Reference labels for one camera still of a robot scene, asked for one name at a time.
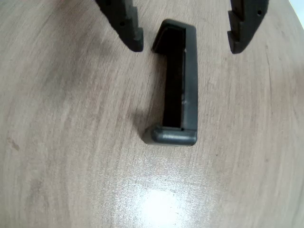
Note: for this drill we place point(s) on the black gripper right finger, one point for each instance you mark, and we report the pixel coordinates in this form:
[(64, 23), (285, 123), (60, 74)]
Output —
[(249, 21)]

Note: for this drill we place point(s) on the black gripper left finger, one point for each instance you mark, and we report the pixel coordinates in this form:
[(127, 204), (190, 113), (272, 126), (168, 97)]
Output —
[(123, 23)]

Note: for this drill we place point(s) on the black hollow rectangular block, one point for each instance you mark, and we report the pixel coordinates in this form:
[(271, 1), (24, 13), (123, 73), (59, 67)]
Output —
[(190, 83)]

